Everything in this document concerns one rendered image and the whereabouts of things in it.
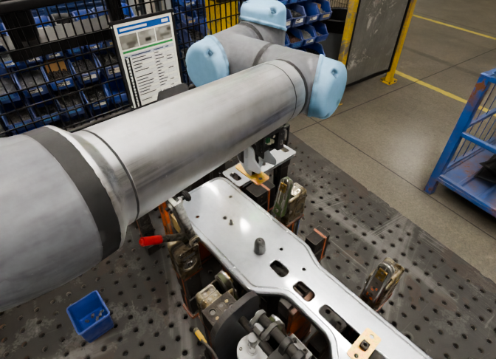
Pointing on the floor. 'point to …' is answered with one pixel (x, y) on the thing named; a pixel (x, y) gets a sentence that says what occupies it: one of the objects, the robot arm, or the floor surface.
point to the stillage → (486, 190)
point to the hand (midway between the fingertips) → (252, 167)
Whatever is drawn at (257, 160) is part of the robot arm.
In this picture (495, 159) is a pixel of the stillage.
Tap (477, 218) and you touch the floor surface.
